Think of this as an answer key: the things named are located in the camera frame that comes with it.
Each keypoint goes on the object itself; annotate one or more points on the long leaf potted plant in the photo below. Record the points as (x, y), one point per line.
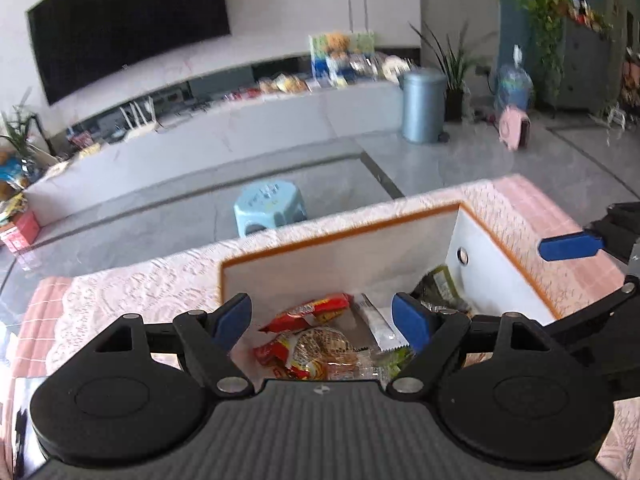
(452, 102)

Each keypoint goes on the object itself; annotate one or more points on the red yellow snack packet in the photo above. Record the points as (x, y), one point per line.
(310, 310)

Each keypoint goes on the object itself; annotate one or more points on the pink heater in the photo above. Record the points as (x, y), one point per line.
(515, 127)

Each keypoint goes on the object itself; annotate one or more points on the pile of yellow snack bags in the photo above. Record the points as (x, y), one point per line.
(282, 84)

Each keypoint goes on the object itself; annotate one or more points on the black television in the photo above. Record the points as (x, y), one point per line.
(125, 20)

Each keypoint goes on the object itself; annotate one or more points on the grey blue cabinet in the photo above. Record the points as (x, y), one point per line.
(585, 70)

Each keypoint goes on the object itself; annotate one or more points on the small white stand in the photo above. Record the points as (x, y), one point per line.
(612, 116)

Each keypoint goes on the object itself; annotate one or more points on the teddy bear picture box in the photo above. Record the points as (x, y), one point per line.
(362, 42)

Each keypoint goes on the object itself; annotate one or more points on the brown teddy bear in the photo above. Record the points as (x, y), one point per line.
(337, 44)

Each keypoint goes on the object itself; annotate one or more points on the pink box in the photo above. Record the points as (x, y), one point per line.
(20, 232)

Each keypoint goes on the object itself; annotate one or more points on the fries snack packet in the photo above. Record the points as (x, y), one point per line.
(320, 350)

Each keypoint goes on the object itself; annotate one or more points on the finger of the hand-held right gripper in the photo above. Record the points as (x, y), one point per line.
(570, 246)
(600, 310)

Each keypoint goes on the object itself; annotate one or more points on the small green potted plant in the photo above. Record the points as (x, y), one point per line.
(20, 130)

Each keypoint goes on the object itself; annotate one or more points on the white television cabinet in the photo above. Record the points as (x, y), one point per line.
(225, 145)

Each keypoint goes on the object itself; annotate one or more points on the silver white snack packet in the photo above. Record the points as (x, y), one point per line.
(380, 327)

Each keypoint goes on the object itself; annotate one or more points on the white router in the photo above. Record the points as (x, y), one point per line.
(140, 120)

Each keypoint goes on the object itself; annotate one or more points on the row of small ornaments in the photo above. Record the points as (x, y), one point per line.
(587, 7)

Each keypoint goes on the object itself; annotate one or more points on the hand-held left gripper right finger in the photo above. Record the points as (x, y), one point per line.
(407, 320)

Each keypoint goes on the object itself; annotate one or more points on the green peas snack packet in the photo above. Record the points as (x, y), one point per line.
(395, 360)

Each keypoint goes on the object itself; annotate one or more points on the blue water jug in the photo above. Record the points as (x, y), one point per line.
(514, 85)

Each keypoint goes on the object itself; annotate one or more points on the trailing green plant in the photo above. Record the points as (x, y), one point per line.
(545, 25)

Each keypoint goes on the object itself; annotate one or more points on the light blue plastic stool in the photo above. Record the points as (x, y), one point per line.
(270, 205)

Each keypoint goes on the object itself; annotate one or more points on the dark seaweed packet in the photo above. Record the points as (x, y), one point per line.
(442, 285)

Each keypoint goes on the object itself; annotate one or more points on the grey blue trash bin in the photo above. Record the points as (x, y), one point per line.
(424, 107)

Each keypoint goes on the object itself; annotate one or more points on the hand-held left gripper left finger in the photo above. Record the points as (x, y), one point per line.
(232, 320)

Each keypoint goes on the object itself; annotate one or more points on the orange cardboard box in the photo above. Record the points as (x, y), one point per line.
(350, 260)

